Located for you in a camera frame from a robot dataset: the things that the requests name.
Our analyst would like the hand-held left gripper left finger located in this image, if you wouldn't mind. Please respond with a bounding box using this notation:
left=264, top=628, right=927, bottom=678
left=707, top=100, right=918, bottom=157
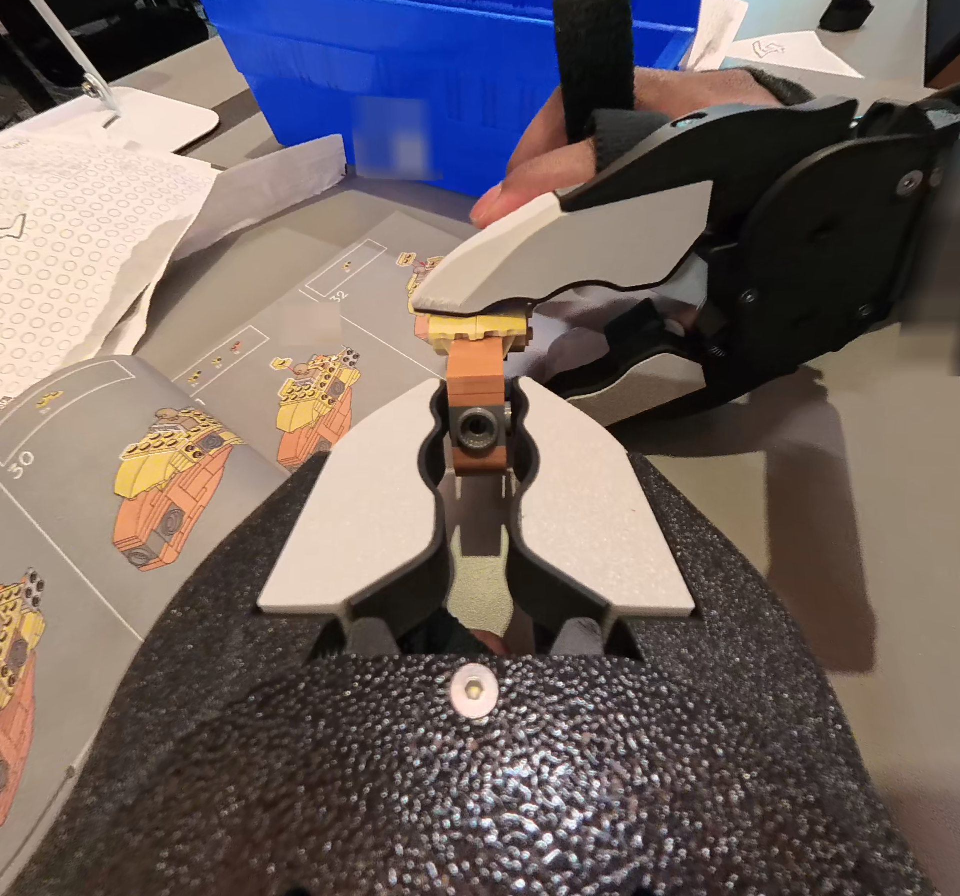
left=257, top=379, right=451, bottom=618

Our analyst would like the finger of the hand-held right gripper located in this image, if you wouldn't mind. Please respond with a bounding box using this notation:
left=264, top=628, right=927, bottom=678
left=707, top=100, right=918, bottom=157
left=408, top=178, right=715, bottom=316
left=546, top=298, right=711, bottom=428

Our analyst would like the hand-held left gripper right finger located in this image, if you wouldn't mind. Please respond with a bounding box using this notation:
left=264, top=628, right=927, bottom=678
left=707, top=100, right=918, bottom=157
left=506, top=377, right=697, bottom=620

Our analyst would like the tan and brown brick model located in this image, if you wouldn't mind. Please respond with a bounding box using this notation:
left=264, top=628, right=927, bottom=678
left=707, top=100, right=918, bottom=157
left=412, top=307, right=535, bottom=477

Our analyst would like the grey instruction booklet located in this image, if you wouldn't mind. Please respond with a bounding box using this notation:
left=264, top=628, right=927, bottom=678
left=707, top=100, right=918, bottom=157
left=0, top=208, right=526, bottom=833

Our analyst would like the blue storage bin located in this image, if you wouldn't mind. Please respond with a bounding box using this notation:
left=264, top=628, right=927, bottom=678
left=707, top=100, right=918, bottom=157
left=178, top=0, right=710, bottom=185

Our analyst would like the person's right forearm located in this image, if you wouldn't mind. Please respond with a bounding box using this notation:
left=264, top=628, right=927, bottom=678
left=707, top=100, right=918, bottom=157
left=738, top=65, right=819, bottom=108

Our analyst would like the grey desk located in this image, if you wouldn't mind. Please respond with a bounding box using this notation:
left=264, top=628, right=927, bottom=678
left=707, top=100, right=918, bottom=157
left=0, top=34, right=960, bottom=896

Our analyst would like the person's right hand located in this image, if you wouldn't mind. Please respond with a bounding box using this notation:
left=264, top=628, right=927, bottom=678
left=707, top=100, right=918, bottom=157
left=471, top=67, right=783, bottom=230

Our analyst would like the small black object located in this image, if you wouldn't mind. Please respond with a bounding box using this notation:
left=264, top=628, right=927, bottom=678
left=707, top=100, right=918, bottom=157
left=819, top=0, right=876, bottom=32

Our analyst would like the white panel stand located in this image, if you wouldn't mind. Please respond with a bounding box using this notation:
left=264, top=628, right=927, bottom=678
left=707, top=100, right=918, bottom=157
left=0, top=0, right=220, bottom=156

